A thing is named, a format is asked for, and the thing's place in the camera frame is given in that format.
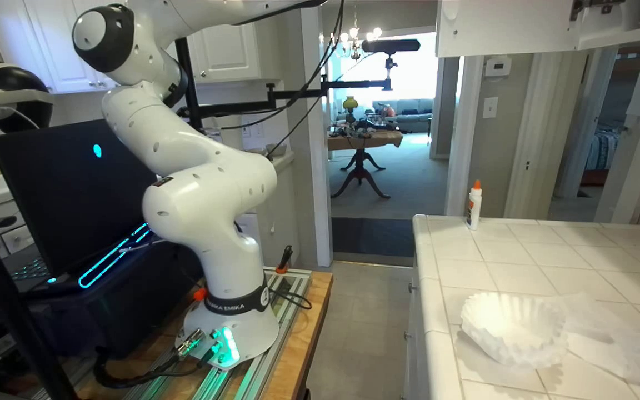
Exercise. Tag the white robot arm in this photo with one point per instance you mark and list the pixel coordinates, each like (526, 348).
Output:
(210, 192)

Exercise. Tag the white interior door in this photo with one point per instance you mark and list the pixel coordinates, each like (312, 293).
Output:
(548, 147)

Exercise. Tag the white open cabinet body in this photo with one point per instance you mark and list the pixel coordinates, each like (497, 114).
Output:
(623, 37)

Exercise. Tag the red black clamp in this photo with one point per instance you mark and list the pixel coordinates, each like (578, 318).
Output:
(284, 259)

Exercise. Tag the flower vase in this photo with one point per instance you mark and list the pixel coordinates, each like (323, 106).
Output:
(350, 112)

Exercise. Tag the grey sofa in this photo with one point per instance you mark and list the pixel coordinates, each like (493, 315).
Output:
(408, 114)

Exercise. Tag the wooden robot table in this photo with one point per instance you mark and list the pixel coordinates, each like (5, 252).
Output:
(300, 348)

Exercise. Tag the white bottle orange cap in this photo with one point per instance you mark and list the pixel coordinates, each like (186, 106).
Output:
(475, 205)

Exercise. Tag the lit chandelier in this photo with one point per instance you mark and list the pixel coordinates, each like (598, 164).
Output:
(355, 42)

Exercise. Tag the black equipment box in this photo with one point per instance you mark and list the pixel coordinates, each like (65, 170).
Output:
(127, 303)

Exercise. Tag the white thermostat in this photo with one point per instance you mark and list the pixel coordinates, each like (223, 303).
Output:
(497, 65)

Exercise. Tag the white coffee filter stack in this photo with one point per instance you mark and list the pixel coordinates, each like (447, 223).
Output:
(508, 325)

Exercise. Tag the white black headset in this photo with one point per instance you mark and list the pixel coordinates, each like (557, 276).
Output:
(10, 93)

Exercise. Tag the clear plastic bag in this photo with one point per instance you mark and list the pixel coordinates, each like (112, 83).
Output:
(615, 348)

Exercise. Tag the black tripod leg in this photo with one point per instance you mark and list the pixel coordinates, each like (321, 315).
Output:
(10, 313)

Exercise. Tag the dark wooden pedestal table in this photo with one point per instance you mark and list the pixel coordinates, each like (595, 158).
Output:
(364, 139)

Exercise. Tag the black camera boom stand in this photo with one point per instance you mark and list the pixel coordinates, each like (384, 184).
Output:
(297, 95)

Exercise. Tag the black stereo camera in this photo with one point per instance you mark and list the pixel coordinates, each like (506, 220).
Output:
(390, 46)

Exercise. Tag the white wall cabinets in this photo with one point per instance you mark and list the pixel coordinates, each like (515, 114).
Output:
(223, 53)

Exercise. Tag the metal base plate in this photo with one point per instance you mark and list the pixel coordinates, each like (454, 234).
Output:
(261, 369)

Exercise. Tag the white light switch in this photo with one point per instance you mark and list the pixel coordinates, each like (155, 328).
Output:
(488, 108)

